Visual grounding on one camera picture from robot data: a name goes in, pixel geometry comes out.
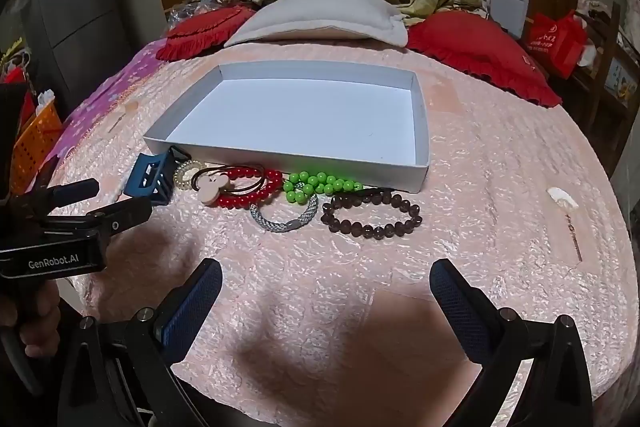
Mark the person's left hand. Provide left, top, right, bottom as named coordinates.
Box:
left=0, top=278, right=62, bottom=360

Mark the small red frilled pillow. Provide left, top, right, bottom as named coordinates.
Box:
left=156, top=5, right=259, bottom=60

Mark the grey refrigerator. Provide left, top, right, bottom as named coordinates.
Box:
left=22, top=0, right=167, bottom=110

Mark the blue hair claw clip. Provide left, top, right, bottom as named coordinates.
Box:
left=123, top=146, right=192, bottom=206

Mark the silver grey mesh bracelet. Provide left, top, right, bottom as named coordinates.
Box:
left=250, top=194, right=320, bottom=234

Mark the shallow white cardboard box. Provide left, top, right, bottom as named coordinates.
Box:
left=142, top=61, right=432, bottom=194

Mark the purple floral sheet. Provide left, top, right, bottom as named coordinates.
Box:
left=54, top=44, right=167, bottom=160

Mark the red shopping bag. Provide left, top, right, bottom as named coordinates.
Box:
left=524, top=11, right=589, bottom=78

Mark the white pillow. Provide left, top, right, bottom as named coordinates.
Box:
left=224, top=0, right=409, bottom=49

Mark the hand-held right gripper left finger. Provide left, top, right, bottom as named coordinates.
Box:
left=57, top=258, right=224, bottom=427

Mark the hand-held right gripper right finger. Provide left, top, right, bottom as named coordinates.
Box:
left=429, top=258, right=596, bottom=427

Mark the orange plastic basket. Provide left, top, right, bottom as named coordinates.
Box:
left=10, top=107, right=64, bottom=196

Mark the green bead bracelet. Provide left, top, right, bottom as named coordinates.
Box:
left=283, top=171, right=365, bottom=206

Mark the wooden chair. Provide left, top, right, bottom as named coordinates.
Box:
left=572, top=1, right=640, bottom=170

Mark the red bead bracelet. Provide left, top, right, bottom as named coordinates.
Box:
left=216, top=165, right=284, bottom=210

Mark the large red frilled pillow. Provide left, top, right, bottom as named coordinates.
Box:
left=407, top=13, right=564, bottom=108

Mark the white pearl bead bracelet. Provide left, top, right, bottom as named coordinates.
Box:
left=174, top=159, right=205, bottom=189

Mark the pink quilted bedspread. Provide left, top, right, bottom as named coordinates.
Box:
left=50, top=39, right=639, bottom=427

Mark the dark brown bead bracelet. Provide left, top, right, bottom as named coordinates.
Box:
left=321, top=188, right=424, bottom=241

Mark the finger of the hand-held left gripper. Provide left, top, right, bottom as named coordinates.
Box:
left=87, top=196, right=154, bottom=236
left=47, top=179, right=100, bottom=207

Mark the small white scrap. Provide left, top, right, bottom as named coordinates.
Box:
left=547, top=187, right=581, bottom=210

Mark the hair tie with wooden charm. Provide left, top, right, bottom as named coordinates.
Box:
left=191, top=164, right=268, bottom=207

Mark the clear plastic bag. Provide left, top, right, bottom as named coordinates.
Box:
left=167, top=0, right=218, bottom=25

